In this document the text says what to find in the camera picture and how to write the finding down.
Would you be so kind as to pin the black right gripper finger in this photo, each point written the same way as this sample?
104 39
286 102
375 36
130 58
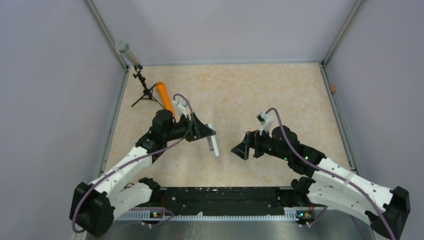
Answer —
242 153
245 143

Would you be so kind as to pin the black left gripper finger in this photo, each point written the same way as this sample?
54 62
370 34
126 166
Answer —
201 128
196 137

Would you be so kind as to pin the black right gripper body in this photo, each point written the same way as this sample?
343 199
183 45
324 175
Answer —
264 144

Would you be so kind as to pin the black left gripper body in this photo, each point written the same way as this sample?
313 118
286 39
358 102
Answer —
184 128

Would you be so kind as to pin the white remote control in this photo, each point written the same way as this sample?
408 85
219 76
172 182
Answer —
213 145

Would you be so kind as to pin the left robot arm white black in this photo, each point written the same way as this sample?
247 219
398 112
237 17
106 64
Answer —
95 205

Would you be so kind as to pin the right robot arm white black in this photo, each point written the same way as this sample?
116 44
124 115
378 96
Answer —
325 182

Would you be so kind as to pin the black mini tripod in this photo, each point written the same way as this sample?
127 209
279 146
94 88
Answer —
147 93

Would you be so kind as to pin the small cork piece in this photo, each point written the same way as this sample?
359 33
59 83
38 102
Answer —
332 88

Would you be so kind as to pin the grey tube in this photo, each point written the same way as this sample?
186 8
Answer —
123 48

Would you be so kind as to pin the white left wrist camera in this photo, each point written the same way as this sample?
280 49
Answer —
181 106

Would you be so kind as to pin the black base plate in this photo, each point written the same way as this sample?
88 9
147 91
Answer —
228 201

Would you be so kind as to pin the white cable duct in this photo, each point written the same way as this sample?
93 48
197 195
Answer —
146 215

